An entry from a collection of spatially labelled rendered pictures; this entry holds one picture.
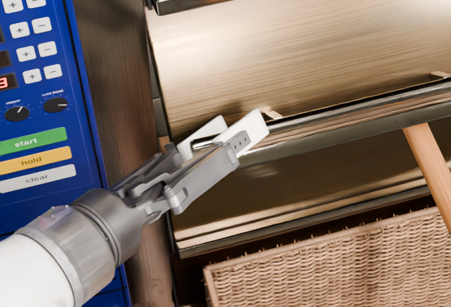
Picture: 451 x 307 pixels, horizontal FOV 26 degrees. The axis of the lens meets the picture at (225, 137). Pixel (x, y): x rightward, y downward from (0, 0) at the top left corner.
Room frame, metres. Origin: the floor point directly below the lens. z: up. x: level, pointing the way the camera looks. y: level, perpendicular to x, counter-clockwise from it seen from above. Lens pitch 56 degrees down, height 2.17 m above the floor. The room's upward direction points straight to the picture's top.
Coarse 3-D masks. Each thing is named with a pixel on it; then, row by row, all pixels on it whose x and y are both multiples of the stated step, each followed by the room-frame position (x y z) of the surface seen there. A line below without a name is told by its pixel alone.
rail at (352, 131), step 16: (400, 112) 0.64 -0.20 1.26; (416, 112) 0.64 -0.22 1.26; (432, 112) 0.64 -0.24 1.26; (448, 112) 0.64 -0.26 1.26; (336, 128) 0.62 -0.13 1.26; (352, 128) 0.62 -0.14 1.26; (368, 128) 0.62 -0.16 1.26; (384, 128) 0.62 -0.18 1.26; (400, 128) 0.63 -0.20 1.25; (256, 144) 0.60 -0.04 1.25; (272, 144) 0.60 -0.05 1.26; (288, 144) 0.60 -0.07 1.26; (304, 144) 0.60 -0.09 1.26; (320, 144) 0.60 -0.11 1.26; (336, 144) 0.60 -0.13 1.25; (240, 160) 0.58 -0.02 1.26; (256, 160) 0.58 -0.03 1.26; (272, 160) 0.58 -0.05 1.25
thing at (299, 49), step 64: (256, 0) 0.72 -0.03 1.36; (320, 0) 0.73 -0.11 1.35; (384, 0) 0.74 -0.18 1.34; (448, 0) 0.75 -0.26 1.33; (192, 64) 0.66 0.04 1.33; (256, 64) 0.67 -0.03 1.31; (320, 64) 0.68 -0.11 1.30; (384, 64) 0.69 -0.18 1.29; (448, 64) 0.70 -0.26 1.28; (192, 128) 0.61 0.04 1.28; (320, 128) 0.63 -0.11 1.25
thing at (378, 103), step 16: (432, 80) 0.68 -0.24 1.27; (448, 80) 0.65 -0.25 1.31; (384, 96) 0.63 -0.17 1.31; (400, 96) 0.63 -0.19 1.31; (416, 96) 0.63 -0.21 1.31; (272, 112) 0.63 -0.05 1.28; (304, 112) 0.61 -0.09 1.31; (320, 112) 0.61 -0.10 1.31; (336, 112) 0.61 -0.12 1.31; (352, 112) 0.61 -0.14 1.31; (272, 128) 0.59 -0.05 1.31; (288, 128) 0.59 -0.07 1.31; (192, 144) 0.56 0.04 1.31; (208, 144) 0.57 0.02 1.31
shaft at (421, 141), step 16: (416, 128) 0.65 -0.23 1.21; (416, 144) 0.64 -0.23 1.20; (432, 144) 0.63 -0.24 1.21; (416, 160) 0.62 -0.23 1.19; (432, 160) 0.61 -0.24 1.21; (432, 176) 0.59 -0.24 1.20; (448, 176) 0.59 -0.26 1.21; (432, 192) 0.57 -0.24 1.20; (448, 192) 0.57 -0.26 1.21; (448, 208) 0.55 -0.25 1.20; (448, 224) 0.53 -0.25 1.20
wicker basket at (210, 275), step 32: (384, 224) 0.72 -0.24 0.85; (416, 224) 0.73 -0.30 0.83; (256, 256) 0.66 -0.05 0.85; (320, 256) 0.68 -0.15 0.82; (352, 256) 0.69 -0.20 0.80; (384, 256) 0.70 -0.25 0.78; (416, 256) 0.71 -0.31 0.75; (448, 256) 0.72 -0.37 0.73; (224, 288) 0.64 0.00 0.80; (256, 288) 0.64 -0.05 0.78; (288, 288) 0.65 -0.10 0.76; (320, 288) 0.66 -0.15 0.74; (352, 288) 0.67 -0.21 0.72; (384, 288) 0.68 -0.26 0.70; (416, 288) 0.69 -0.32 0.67; (448, 288) 0.71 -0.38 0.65
